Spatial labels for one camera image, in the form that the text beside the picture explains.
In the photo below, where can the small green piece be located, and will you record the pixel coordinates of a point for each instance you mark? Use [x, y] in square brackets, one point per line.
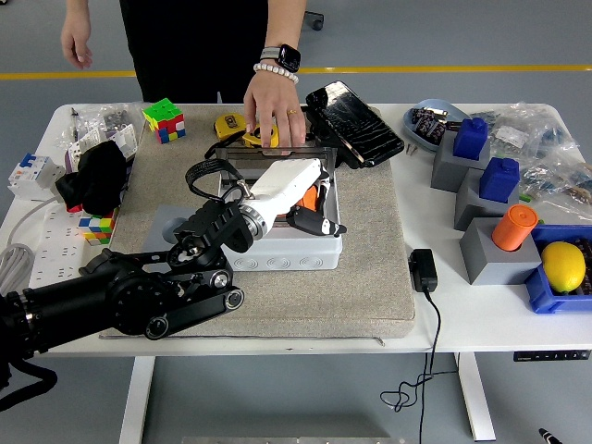
[525, 198]

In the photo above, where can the small metal screws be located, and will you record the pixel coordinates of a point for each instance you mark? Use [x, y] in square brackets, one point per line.
[410, 149]

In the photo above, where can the dark printed packets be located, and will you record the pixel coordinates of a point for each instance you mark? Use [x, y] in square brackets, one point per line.
[586, 247]
[427, 124]

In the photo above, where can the grey plastic box clear lid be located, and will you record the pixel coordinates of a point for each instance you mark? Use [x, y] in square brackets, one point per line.
[287, 261]

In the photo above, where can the black office chair base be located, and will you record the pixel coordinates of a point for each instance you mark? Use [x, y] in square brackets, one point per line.
[316, 20]

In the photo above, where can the grey-brown mat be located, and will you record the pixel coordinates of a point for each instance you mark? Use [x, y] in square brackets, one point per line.
[324, 300]

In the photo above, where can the glossy black case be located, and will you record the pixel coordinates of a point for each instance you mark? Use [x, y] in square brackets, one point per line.
[356, 125]

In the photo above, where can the white table leg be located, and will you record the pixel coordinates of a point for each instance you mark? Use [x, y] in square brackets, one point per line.
[136, 398]
[476, 398]

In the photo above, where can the light blue bowl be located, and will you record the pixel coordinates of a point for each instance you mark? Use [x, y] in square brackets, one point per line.
[409, 122]

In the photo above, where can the clear bags with white labels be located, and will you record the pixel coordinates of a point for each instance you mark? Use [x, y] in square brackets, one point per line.
[92, 136]

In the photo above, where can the blue plastic bin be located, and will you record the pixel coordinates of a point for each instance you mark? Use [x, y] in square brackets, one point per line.
[543, 296]

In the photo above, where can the clear bag of metal nuts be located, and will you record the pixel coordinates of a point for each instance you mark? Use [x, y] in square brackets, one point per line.
[115, 119]

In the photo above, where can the person's right forearm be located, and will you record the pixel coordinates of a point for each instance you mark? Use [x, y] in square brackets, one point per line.
[81, 11]

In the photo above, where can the blue plastic block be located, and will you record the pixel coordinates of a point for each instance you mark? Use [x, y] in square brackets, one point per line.
[498, 180]
[469, 139]

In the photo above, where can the orange cylinder battery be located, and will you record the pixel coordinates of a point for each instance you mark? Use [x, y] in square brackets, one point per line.
[513, 229]
[307, 201]

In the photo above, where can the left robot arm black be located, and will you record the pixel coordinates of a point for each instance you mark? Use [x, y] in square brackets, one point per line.
[139, 291]

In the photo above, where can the white power strip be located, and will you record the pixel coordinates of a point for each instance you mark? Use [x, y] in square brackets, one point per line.
[60, 250]

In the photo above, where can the grey block with round hole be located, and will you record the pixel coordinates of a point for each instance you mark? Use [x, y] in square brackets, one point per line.
[481, 259]
[157, 231]

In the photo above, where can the white circuit breaker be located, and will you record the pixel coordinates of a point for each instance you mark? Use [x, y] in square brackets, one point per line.
[30, 176]

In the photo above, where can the black power adapter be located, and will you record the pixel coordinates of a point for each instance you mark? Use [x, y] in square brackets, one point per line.
[423, 270]

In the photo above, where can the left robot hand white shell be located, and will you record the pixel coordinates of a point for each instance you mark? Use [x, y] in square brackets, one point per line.
[287, 180]

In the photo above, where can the person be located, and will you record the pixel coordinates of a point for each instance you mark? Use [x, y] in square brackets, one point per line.
[194, 46]

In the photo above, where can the yellow lemon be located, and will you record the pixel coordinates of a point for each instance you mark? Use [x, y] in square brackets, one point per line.
[563, 266]

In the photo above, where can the person's right hand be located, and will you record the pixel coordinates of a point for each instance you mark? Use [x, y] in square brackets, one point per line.
[76, 46]

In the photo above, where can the person's left hand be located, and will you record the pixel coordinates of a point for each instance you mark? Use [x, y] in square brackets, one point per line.
[273, 106]

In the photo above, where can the grey block holder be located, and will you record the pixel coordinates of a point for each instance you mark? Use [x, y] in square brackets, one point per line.
[446, 171]
[467, 208]

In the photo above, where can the black cloth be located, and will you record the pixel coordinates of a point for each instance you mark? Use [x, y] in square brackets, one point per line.
[97, 176]

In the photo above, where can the clear bag of small parts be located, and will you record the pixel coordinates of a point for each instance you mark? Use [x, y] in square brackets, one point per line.
[532, 125]
[559, 180]

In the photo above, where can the black wrist watch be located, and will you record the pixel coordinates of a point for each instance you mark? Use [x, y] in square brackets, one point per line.
[287, 56]

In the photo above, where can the puzzle cube under cloth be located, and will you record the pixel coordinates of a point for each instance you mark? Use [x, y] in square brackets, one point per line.
[98, 229]

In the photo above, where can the puzzle cube green face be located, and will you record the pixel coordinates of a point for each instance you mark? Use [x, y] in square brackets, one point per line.
[164, 120]

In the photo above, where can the yellow tape measure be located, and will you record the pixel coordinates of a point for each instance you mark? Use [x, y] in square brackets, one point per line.
[254, 136]
[229, 125]

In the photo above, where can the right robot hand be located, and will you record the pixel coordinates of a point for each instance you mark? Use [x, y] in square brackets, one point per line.
[549, 437]

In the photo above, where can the table control panel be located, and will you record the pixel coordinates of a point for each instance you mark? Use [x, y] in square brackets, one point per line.
[550, 356]

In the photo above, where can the person's left forearm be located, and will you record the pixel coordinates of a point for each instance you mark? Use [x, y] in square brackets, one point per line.
[287, 23]

